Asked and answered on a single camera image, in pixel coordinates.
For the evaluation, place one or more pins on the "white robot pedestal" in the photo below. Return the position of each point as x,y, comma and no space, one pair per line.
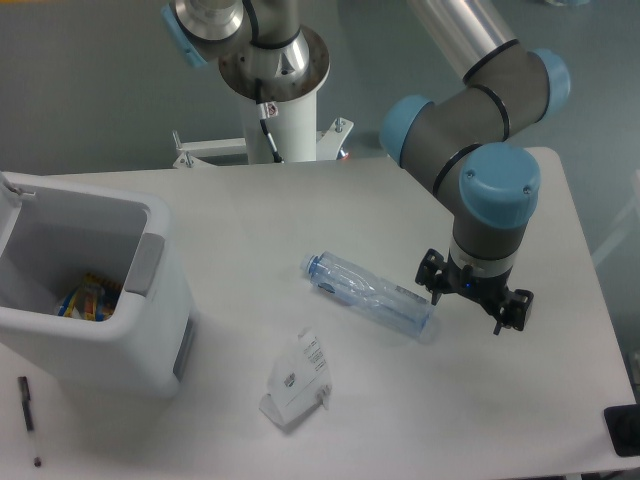
277,98

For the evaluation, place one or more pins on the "black device at table edge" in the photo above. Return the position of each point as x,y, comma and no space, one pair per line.
623,426

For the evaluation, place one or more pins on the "black pen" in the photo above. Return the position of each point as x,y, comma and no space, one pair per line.
25,399

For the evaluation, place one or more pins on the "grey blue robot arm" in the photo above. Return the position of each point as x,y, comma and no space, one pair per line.
457,150

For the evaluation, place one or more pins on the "clear plastic water bottle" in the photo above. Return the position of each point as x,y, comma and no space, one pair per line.
372,296

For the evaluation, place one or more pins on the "white trash can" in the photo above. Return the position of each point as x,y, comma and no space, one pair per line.
53,233

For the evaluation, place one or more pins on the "colourful wrappers in bin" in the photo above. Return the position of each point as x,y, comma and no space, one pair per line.
94,299

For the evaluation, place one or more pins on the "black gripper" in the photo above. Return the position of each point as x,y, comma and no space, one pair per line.
510,309

